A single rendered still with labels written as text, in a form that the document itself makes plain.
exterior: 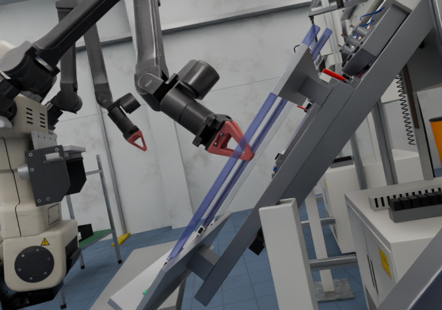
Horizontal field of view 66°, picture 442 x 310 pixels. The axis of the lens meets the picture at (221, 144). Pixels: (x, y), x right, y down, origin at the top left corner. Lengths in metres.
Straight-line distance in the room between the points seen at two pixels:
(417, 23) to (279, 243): 0.65
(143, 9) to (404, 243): 0.87
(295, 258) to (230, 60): 4.30
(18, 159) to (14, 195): 0.11
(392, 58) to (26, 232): 1.09
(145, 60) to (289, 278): 0.51
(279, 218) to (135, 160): 4.22
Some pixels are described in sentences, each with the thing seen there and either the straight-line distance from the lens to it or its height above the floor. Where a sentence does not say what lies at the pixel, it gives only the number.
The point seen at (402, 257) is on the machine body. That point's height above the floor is 0.58.
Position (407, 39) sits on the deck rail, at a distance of 0.98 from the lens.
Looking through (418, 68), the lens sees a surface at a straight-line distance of 1.49.
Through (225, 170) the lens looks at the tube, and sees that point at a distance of 0.51.
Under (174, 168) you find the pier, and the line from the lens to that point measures 4.44.
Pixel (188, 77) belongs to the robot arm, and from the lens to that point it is 0.67.
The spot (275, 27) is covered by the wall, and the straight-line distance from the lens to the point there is 5.00.
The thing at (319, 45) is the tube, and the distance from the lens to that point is 0.61.
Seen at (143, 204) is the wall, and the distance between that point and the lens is 4.79.
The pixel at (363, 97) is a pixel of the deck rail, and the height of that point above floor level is 1.00.
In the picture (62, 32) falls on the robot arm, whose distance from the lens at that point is 1.00.
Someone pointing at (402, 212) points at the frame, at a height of 0.65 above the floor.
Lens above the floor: 0.95
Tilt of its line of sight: level
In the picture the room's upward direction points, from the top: 12 degrees counter-clockwise
